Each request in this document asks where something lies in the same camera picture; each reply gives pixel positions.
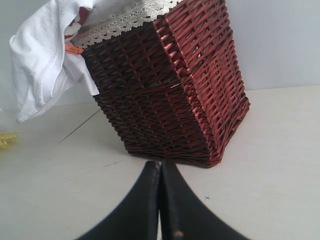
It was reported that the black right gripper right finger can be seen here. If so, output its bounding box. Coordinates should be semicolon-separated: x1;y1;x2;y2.
159;162;246;240

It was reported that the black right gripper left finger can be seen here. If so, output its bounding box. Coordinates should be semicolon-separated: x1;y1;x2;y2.
78;161;161;240

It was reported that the white t-shirt with red lettering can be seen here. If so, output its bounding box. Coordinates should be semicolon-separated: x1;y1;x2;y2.
9;0;99;123

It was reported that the dark red wicker basket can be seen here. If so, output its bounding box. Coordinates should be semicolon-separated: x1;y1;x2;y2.
78;0;250;168

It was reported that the yellow fuzzy object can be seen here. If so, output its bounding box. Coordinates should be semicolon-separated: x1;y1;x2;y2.
0;131;18;150

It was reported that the orange garment tag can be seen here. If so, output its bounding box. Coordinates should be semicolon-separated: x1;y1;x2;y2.
64;44;84;55

